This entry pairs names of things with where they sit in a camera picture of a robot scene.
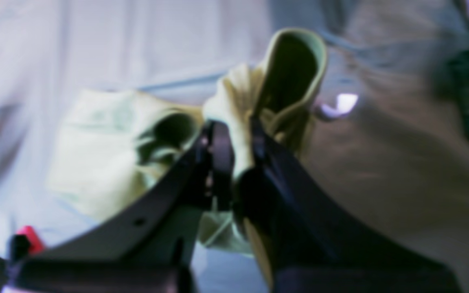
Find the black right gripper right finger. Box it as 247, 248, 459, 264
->
238, 118, 461, 293

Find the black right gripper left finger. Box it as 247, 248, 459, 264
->
8, 122, 233, 293

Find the red black clamp edge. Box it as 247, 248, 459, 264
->
8, 225, 46, 261

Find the yellow-green T-shirt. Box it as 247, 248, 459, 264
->
47, 28, 328, 255

